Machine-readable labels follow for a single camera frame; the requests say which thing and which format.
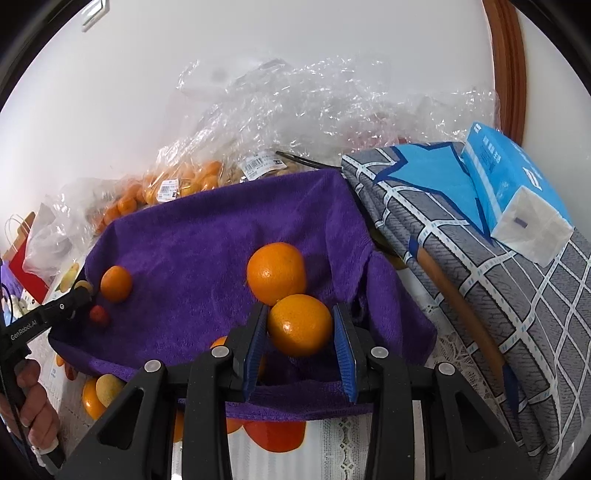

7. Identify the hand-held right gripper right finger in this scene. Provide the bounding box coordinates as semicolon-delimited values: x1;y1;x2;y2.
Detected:
332;302;541;480

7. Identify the purple towel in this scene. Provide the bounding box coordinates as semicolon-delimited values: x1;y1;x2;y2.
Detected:
48;168;438;421

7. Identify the red paper bag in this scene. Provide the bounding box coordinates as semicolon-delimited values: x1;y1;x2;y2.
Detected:
2;215;51;303

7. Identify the pile of clear plastic bags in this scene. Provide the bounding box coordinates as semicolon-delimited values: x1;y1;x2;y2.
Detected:
178;55;502;160

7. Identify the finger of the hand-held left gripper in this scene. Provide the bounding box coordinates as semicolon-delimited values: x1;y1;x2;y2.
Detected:
46;285;93;326

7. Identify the white light switch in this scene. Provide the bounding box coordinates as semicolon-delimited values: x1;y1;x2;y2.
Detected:
81;0;112;32

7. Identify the clear bag of red fruits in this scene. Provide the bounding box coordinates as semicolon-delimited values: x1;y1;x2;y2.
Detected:
342;124;411;148

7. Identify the blue tissue pack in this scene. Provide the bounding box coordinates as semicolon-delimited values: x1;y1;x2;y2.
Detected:
462;121;575;266

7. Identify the crumpled clear plastic bag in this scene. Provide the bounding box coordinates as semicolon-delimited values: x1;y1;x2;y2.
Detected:
44;178;107;236

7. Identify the person's left hand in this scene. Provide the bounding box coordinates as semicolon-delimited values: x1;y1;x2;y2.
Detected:
9;357;61;455

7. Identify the fruit print tablecloth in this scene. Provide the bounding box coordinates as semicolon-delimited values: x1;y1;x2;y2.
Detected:
34;256;462;480

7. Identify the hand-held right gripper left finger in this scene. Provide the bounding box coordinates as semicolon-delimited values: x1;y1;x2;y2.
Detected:
55;302;271;480

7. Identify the large orange fruit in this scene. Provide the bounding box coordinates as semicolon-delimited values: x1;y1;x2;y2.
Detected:
246;242;308;305
267;294;334;358

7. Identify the white plastic bag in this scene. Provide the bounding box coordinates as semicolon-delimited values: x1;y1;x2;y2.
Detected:
21;203;88;282

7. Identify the clear bag of small oranges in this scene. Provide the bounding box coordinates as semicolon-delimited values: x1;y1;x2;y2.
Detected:
90;138;227;236

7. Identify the brown wooden door frame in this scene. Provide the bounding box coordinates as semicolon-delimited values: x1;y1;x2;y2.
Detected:
480;0;527;144

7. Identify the clear bag with beige contents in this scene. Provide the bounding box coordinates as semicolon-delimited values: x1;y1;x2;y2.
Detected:
222;148;301;183

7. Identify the grey checkered folded cloth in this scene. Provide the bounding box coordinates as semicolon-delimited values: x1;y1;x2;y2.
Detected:
341;141;591;476

